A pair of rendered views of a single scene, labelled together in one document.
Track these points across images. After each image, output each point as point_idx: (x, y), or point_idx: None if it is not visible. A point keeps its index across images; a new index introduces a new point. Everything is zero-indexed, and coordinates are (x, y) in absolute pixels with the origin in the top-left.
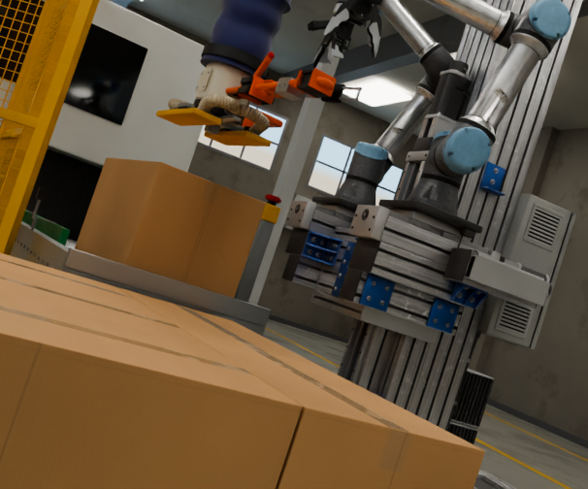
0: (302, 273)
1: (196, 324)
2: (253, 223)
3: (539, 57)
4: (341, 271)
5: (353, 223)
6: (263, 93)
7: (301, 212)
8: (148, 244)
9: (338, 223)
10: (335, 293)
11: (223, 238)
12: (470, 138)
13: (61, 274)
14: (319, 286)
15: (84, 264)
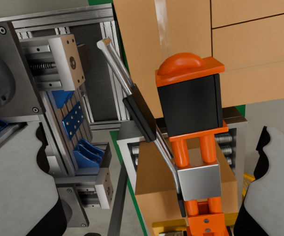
0: (101, 146)
1: (187, 26)
2: (140, 180)
3: None
4: (78, 123)
5: (81, 78)
6: (205, 233)
7: (107, 180)
8: None
9: (72, 179)
10: (82, 113)
11: (159, 164)
12: None
13: (252, 84)
14: (88, 139)
15: (234, 119)
